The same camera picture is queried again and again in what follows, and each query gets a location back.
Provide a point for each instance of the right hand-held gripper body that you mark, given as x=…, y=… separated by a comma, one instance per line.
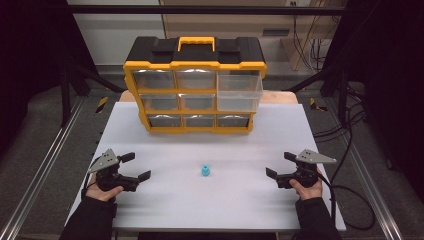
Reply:
x=305, y=175

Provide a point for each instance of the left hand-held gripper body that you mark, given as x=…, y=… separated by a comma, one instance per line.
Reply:
x=111, y=178

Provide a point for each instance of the small blue plastic part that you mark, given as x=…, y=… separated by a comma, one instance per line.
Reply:
x=205, y=171

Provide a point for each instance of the clear plastic drawer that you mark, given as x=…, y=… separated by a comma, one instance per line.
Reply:
x=238, y=93

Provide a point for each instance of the person's right hand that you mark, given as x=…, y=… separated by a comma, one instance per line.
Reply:
x=310, y=191

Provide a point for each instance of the person's left hand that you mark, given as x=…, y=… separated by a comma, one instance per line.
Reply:
x=101, y=194

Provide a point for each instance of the yellow black hazard tape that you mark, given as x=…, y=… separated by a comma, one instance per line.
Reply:
x=102, y=104
x=315, y=104

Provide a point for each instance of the white foam mat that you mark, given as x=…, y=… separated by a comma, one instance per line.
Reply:
x=206, y=203

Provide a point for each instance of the black metal stand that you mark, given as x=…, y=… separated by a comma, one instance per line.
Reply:
x=336, y=83
x=71, y=83

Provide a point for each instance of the set of clear organizer drawers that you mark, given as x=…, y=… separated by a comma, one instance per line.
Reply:
x=195, y=101

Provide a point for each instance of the black curtain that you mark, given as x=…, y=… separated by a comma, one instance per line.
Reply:
x=30, y=66
x=390, y=83

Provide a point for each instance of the yellow black organizer cabinet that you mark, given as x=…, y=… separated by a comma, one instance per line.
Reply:
x=196, y=53

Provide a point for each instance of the black horizontal bar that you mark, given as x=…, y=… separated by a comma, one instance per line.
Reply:
x=200, y=9

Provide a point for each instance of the aluminium rail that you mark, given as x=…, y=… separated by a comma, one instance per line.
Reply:
x=36, y=176
x=370, y=186

